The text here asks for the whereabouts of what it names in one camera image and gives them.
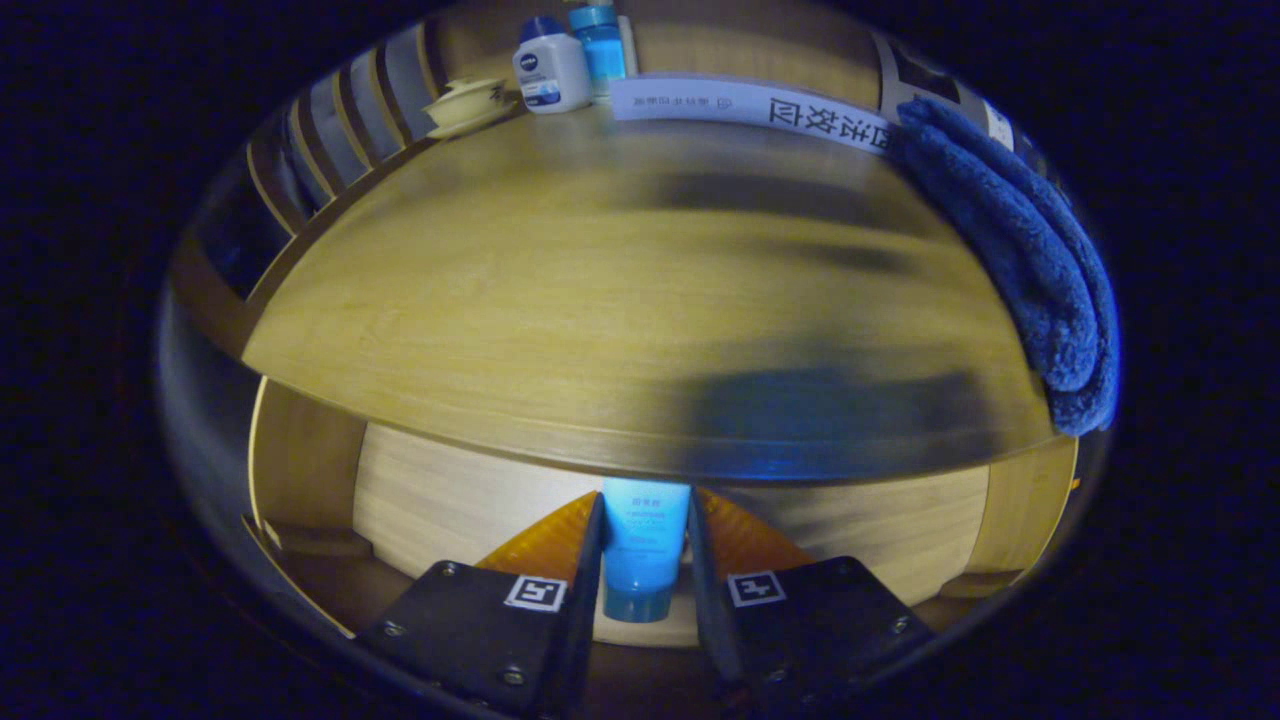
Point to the blue pump bottle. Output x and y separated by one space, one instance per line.
603 50

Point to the white upright book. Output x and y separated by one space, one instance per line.
925 75

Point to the wooden countertop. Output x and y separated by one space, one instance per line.
500 300

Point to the blue folded towel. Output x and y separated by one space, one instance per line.
1030 260

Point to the white lotion bottle blue cap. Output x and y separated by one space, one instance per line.
555 75

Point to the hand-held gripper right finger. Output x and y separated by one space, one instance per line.
705 600

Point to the wooden cabinet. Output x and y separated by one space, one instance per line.
720 45

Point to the white flat-lying book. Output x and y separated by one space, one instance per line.
720 100

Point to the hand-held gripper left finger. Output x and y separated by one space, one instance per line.
588 640

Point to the wooden drawer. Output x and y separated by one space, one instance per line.
450 500

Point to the cream lidded teacup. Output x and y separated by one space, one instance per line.
465 105

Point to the blue cosmetic tube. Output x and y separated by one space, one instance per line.
645 550

